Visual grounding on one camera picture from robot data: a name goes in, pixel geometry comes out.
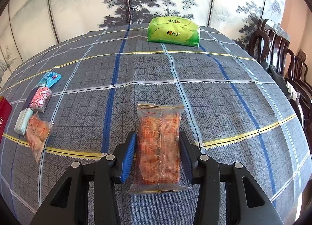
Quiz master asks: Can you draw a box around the pink snack packet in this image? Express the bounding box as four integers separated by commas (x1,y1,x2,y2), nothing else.
29,86,53,113

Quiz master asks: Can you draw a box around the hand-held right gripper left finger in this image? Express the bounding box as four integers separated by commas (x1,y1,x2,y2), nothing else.
29,131,137,225

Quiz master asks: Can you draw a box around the small clear orange-snack packet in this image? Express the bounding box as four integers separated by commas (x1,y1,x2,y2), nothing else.
24,113,55,163

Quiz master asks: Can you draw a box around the blue plaid tablecloth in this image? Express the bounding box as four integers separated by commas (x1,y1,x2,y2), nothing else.
0,24,305,225

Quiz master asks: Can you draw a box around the red tin box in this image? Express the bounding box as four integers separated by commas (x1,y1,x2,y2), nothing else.
0,96,12,142

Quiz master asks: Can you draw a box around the teal candy packet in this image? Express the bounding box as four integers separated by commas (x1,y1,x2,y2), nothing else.
38,72,62,88

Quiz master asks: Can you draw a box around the large clear biscuit packet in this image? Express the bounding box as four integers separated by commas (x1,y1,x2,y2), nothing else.
128,103,191,194

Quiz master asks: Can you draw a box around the green tissue pack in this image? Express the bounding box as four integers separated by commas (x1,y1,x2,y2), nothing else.
147,16,201,48

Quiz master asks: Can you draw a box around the painted folding screen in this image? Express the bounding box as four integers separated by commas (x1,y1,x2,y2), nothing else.
0,0,290,89

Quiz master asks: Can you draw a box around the white plastic object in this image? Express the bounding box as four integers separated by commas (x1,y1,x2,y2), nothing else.
285,80,300,101

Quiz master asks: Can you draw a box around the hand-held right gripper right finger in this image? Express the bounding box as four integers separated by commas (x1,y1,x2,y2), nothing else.
179,132,283,225

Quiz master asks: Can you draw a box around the dark wooden chair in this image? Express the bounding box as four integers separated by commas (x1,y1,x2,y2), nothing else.
247,19,291,79
284,49,312,130

